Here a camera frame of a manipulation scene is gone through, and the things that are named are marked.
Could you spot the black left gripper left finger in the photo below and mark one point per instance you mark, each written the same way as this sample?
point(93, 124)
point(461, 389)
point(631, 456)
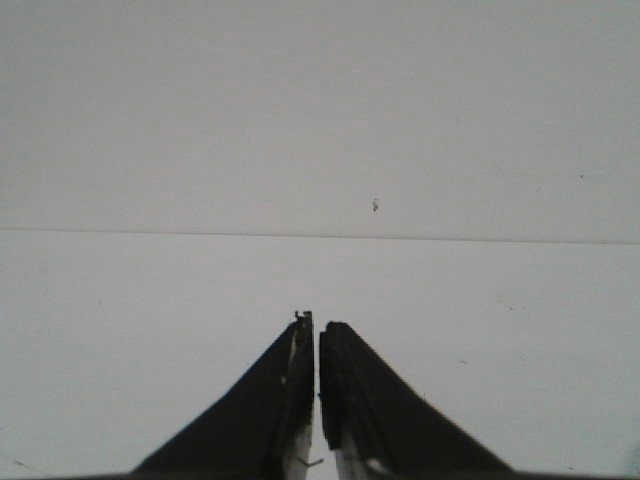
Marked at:
point(262, 425)

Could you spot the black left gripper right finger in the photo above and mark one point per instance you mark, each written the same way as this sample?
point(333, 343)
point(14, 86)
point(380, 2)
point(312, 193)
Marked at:
point(374, 422)

